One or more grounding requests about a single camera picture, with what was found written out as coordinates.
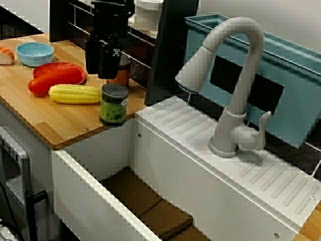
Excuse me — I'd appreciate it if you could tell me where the grey toy faucet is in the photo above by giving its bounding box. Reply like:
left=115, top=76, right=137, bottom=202
left=175, top=16, right=273, bottom=159

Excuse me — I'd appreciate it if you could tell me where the green pea can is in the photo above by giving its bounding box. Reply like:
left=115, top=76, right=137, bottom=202
left=99, top=83, right=129, bottom=128

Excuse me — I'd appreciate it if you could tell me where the orange white toy sushi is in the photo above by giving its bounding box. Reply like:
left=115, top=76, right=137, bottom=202
left=0, top=46, right=15, bottom=65

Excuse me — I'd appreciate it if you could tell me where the white toy sink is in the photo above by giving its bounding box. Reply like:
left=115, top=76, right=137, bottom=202
left=51, top=95, right=321, bottom=238

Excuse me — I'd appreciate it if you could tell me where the orange labelled jar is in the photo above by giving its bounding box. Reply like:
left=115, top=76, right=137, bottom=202
left=107, top=56, right=132, bottom=88

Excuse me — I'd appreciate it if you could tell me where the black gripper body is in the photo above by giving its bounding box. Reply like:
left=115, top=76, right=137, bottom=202
left=86, top=10, right=130, bottom=51

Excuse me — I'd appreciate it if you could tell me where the light blue bowl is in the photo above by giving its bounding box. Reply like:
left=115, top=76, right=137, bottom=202
left=16, top=42, right=55, bottom=67

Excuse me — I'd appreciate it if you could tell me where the brown cloth mat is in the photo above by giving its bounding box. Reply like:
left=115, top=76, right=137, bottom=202
left=100, top=167, right=204, bottom=240

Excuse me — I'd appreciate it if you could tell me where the red chili pepper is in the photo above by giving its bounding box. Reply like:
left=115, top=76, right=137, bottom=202
left=27, top=67, right=82, bottom=97

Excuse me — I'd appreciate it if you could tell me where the black cable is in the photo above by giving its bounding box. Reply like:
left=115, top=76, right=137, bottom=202
left=0, top=182, right=25, bottom=236

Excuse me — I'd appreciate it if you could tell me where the grey appliance front panel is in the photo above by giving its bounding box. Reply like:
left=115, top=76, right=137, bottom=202
left=0, top=127, right=32, bottom=228

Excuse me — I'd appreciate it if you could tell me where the black kitchen frame post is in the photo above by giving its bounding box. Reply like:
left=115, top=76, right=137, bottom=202
left=49, top=0, right=70, bottom=43
left=144, top=0, right=201, bottom=106

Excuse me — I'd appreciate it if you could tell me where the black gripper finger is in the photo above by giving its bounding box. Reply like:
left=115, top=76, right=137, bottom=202
left=98, top=46, right=121, bottom=80
left=85, top=40, right=102, bottom=75

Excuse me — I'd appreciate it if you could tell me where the black cabinet handle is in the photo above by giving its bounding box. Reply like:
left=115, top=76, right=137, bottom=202
left=24, top=190, right=48, bottom=236

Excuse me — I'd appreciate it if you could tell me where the teal plastic dish rack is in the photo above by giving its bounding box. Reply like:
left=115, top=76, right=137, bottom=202
left=184, top=14, right=321, bottom=149

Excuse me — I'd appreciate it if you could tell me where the red plastic plate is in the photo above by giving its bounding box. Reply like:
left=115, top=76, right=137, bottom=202
left=32, top=62, right=88, bottom=86

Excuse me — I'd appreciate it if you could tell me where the yellow toy corn cob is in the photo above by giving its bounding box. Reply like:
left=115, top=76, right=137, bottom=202
left=48, top=84, right=101, bottom=104

